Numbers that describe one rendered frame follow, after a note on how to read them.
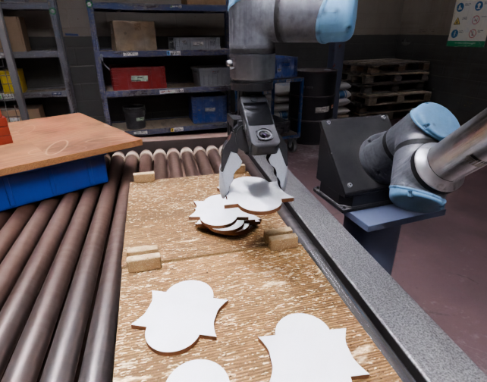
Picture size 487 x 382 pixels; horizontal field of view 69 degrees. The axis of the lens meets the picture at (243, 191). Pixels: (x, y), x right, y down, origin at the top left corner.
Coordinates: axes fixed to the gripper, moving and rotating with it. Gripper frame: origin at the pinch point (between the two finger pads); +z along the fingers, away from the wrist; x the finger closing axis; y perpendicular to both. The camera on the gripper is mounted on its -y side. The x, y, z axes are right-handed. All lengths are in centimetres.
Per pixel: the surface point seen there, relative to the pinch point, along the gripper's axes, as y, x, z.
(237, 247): 1.0, 3.1, 11.9
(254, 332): -20.8, 5.5, 12.3
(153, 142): 76, 19, 10
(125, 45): 418, 46, -18
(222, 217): 8.0, 4.8, 8.4
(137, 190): 34.1, 23.4, 11.3
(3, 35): 142, 82, -28
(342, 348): -27.0, -5.0, 11.6
